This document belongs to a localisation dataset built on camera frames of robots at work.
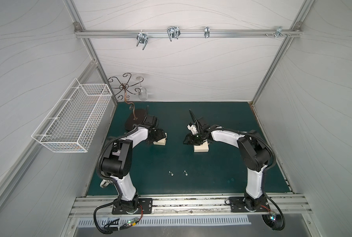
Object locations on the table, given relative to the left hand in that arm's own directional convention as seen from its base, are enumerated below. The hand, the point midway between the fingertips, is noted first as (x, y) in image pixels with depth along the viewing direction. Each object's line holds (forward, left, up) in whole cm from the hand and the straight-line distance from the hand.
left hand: (161, 137), depth 96 cm
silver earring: (-23, -9, -3) cm, 24 cm away
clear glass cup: (+23, +13, +17) cm, 31 cm away
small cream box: (-6, -2, +4) cm, 8 cm away
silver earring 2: (-22, -17, -4) cm, 28 cm away
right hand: (-3, -17, 0) cm, 17 cm away
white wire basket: (-11, +39, +27) cm, 49 cm away
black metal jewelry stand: (+17, +21, +28) cm, 39 cm away
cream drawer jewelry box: (-7, -28, 0) cm, 28 cm away
